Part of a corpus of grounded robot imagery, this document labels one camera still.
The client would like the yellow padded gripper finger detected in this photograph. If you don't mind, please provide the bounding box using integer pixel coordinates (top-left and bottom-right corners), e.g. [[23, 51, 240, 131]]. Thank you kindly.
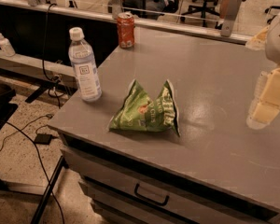
[[246, 65, 280, 130]]

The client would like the green jalapeno chip bag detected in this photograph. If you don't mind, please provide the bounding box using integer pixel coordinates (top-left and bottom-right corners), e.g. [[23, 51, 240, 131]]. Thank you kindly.
[[108, 79, 180, 136]]

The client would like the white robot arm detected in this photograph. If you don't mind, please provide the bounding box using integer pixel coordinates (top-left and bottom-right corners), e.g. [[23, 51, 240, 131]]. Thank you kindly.
[[246, 12, 280, 130]]

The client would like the orange soda can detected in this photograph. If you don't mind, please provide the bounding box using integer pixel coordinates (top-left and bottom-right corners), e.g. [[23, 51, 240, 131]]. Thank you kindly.
[[117, 12, 134, 49]]

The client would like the grey drawer cabinet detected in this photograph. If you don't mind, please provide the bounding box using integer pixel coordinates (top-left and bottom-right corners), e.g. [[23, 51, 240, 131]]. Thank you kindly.
[[62, 134, 280, 224]]

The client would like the clear plastic water bottle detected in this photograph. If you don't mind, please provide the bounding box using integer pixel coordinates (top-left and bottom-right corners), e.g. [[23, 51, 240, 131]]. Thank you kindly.
[[68, 27, 102, 102]]

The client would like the black power adapter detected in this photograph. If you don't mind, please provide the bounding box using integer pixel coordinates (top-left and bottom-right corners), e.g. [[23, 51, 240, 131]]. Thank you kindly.
[[35, 133, 52, 145]]

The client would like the black table leg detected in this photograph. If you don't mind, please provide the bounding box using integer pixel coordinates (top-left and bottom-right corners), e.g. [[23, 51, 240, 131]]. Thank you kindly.
[[30, 156, 65, 224]]

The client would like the black bin at left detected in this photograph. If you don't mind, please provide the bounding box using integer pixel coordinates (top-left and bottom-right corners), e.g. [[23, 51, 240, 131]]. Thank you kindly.
[[0, 83, 18, 130]]

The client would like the small white dispenser bottle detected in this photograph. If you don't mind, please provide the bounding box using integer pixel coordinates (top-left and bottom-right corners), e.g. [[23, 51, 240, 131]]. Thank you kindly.
[[0, 33, 16, 57]]

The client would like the grey metal bracket post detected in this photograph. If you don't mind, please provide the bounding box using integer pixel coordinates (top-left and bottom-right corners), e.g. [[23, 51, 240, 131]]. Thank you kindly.
[[220, 0, 242, 37]]

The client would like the black drawer handle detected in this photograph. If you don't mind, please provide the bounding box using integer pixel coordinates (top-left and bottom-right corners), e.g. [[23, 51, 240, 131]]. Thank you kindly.
[[133, 183, 170, 206]]

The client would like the grey metal centre post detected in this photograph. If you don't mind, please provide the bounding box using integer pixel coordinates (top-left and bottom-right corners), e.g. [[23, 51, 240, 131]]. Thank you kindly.
[[111, 0, 122, 19]]

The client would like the black hanging cable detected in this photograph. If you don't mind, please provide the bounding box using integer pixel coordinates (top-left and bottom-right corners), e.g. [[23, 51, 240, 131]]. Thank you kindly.
[[41, 3, 63, 107]]

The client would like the black floor cable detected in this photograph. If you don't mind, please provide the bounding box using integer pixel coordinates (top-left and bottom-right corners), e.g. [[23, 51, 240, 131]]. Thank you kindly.
[[0, 113, 65, 224]]

